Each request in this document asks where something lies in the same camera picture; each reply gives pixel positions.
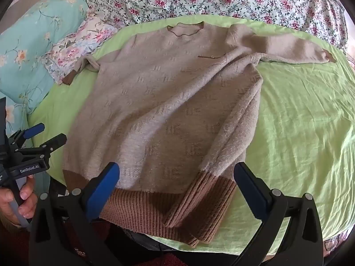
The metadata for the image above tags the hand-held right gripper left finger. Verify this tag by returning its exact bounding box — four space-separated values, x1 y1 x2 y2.
28 161 124 266

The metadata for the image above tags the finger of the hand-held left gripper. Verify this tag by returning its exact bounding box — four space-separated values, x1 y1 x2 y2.
10 123 45 147
15 133 67 158

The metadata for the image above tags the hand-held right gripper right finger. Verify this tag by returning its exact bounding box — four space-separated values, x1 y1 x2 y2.
233 161 325 266

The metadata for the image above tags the beige knit sweater brown trim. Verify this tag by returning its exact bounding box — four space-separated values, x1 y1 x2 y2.
61 22 337 248

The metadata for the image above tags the person's left hand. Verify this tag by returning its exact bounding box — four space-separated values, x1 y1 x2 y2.
0 176 39 229

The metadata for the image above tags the light green bed sheet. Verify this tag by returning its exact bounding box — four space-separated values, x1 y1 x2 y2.
26 15 355 255

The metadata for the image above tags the small pastel floral pillow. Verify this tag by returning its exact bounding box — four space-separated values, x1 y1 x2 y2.
41 14 126 85

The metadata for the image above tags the teal floral duvet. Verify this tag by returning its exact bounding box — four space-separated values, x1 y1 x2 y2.
0 0 97 142

